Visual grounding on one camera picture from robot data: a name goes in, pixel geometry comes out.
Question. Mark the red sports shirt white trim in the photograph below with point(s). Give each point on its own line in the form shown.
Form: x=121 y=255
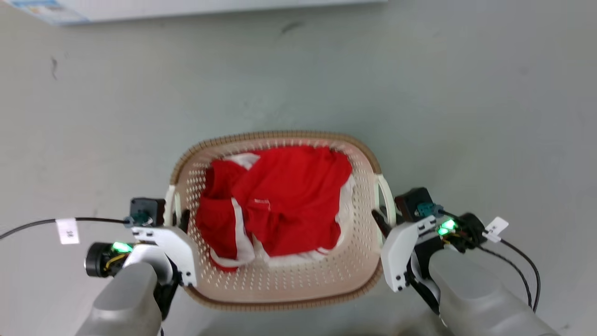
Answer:
x=294 y=196

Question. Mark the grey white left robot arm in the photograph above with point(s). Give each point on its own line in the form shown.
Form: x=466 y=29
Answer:
x=126 y=298

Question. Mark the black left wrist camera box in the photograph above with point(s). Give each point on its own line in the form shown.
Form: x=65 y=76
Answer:
x=147 y=210

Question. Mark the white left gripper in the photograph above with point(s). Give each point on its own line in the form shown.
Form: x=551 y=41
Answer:
x=179 y=249

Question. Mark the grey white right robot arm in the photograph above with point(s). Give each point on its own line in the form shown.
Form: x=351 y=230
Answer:
x=480 y=298

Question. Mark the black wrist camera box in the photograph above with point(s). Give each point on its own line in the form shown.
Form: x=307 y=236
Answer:
x=413 y=203
x=147 y=210

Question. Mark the red shorts white stripe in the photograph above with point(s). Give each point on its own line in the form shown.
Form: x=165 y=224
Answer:
x=219 y=219

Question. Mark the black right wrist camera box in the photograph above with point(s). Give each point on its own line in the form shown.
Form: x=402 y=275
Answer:
x=413 y=203

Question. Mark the beige plastic laundry basket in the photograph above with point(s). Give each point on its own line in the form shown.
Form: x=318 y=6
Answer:
x=298 y=280

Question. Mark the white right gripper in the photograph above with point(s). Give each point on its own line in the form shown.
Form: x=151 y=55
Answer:
x=401 y=254

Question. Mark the white appliance panel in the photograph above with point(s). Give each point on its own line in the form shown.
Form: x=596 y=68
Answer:
x=233 y=8

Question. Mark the blue white sticker label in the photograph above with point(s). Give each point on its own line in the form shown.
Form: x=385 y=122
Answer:
x=46 y=10

